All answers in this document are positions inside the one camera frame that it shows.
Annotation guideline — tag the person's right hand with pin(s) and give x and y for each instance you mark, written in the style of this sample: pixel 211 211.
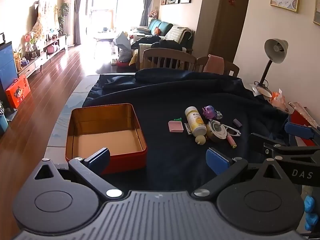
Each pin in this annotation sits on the person's right hand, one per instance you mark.
pixel 311 213

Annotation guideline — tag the pink towel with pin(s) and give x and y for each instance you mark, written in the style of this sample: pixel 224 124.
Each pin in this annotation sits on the pink towel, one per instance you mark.
pixel 215 63

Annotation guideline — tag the round tape roll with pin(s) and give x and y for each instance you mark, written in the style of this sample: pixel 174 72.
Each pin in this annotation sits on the round tape roll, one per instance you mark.
pixel 216 132

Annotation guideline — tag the stuffed doll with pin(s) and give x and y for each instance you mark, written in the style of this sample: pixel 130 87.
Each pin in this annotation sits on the stuffed doll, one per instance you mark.
pixel 153 14

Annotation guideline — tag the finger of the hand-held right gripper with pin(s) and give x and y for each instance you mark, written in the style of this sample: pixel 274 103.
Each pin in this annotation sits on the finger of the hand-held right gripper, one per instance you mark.
pixel 295 150
pixel 297 130

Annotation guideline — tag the red basin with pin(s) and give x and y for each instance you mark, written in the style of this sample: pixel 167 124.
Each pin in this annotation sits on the red basin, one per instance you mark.
pixel 123 64

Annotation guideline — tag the cream sofa blanket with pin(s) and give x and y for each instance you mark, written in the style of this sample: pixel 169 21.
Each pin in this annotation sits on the cream sofa blanket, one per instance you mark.
pixel 177 33

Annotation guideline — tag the teal sofa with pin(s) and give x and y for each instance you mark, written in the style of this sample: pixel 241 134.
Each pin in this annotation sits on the teal sofa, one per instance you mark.
pixel 165 26

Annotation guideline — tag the pink pot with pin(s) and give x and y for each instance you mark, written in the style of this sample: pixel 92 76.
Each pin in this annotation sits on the pink pot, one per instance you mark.
pixel 53 49

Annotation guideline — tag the cream yellow throw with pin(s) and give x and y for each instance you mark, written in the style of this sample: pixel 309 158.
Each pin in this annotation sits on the cream yellow throw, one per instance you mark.
pixel 141 55

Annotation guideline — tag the dark navy cloth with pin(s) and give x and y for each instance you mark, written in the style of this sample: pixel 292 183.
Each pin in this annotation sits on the dark navy cloth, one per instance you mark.
pixel 175 97

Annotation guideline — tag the orange plastic bag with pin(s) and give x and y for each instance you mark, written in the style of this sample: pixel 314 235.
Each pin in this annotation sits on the orange plastic bag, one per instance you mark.
pixel 278 100

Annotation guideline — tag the dark clothes pile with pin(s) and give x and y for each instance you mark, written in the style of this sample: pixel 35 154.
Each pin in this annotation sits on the dark clothes pile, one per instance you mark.
pixel 150 41

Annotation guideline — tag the low TV cabinet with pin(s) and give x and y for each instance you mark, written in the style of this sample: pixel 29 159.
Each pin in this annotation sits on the low TV cabinet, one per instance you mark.
pixel 37 61

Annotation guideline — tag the coffee table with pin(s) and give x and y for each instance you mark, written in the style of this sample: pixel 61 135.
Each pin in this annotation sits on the coffee table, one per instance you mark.
pixel 106 36

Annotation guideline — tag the pink ridged comb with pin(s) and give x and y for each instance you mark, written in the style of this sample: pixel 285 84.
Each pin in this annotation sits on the pink ridged comb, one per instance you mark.
pixel 176 126

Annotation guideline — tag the white sunglasses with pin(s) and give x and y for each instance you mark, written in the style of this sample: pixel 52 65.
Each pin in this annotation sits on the white sunglasses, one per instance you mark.
pixel 233 130

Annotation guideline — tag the purple eraser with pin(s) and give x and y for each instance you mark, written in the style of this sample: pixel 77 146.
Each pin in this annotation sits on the purple eraser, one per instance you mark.
pixel 237 122

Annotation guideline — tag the brown door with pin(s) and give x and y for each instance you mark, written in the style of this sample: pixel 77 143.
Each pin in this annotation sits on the brown door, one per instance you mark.
pixel 230 30

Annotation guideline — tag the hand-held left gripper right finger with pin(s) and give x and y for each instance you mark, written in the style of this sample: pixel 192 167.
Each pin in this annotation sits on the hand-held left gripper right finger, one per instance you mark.
pixel 217 162

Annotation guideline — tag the white floor air conditioner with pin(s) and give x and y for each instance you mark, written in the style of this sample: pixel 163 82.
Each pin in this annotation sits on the white floor air conditioner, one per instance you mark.
pixel 69 17

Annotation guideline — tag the white paper bag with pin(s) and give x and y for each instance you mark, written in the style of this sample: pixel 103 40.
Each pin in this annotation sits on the white paper bag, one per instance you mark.
pixel 122 45

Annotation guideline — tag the grey curtain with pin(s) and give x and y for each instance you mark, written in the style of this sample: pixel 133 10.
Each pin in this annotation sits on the grey curtain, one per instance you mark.
pixel 147 2
pixel 79 12

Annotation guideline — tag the teal trash bin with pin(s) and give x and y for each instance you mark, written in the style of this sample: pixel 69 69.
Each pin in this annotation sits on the teal trash bin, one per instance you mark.
pixel 3 123

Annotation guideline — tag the wooden slatted chair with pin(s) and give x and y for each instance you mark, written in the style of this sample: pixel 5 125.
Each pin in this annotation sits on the wooden slatted chair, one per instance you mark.
pixel 170 53

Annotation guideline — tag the white bottle yellow label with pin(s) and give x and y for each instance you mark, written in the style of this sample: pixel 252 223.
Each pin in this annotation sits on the white bottle yellow label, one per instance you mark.
pixel 195 122

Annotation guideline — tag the red tin box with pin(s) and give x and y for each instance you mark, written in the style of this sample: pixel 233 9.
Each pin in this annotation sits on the red tin box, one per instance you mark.
pixel 107 140

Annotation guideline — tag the green plastic piece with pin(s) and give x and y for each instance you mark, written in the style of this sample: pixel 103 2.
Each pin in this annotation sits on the green plastic piece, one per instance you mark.
pixel 178 118

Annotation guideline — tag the pink pen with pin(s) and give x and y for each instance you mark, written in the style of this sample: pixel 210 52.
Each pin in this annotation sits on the pink pen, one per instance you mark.
pixel 231 141

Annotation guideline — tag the silver nail clipper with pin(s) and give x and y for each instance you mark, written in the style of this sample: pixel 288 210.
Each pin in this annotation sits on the silver nail clipper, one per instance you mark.
pixel 188 129

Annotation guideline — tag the orange gift box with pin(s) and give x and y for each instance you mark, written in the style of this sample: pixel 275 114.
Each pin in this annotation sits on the orange gift box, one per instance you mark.
pixel 17 92

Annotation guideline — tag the orange stuffed toy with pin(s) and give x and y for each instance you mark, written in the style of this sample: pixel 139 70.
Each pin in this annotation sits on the orange stuffed toy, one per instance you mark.
pixel 157 30

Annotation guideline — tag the green potted plant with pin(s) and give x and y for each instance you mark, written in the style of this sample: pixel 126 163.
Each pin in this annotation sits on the green potted plant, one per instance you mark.
pixel 63 17

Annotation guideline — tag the blue front appliance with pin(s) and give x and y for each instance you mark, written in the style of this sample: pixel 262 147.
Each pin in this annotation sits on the blue front appliance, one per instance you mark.
pixel 7 65

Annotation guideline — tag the patterned draped cloth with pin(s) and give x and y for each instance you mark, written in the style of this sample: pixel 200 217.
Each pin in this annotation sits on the patterned draped cloth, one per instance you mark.
pixel 46 17

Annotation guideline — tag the purple toy figure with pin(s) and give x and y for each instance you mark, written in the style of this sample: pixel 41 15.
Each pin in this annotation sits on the purple toy figure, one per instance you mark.
pixel 209 112

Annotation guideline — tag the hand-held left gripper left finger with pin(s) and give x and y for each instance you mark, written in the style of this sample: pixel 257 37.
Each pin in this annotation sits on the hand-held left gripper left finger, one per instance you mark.
pixel 98 160

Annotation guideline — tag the potted pink flowers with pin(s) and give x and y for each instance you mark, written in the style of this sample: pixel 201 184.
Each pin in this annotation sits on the potted pink flowers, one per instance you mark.
pixel 32 41

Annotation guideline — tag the grey desk lamp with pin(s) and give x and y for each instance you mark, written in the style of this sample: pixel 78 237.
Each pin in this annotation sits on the grey desk lamp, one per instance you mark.
pixel 276 48

